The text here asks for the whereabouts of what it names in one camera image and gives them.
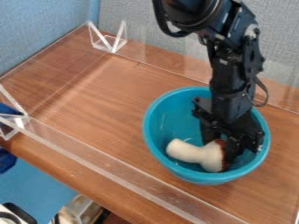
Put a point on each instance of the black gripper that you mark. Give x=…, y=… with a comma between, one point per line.
x=244, y=131

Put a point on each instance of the white brown toy mushroom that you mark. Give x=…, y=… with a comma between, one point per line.
x=209, y=156

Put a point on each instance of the blue plastic bowl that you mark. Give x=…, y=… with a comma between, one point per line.
x=168, y=120

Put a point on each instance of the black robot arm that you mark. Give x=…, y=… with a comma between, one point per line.
x=226, y=27

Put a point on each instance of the clear acrylic front barrier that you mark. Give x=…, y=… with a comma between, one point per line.
x=133, y=194

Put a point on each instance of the clear acrylic barrier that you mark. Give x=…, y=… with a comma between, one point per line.
x=283, y=96
x=133, y=194

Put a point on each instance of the clear acrylic back barrier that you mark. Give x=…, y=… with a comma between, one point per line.
x=283, y=96

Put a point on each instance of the clear box below table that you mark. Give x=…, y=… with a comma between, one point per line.
x=80, y=211

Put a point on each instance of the black white object below table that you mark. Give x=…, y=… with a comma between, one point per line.
x=13, y=215

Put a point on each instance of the clear acrylic corner bracket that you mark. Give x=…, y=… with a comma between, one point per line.
x=105, y=42

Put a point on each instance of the clear acrylic left bracket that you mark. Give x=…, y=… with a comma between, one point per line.
x=13, y=117

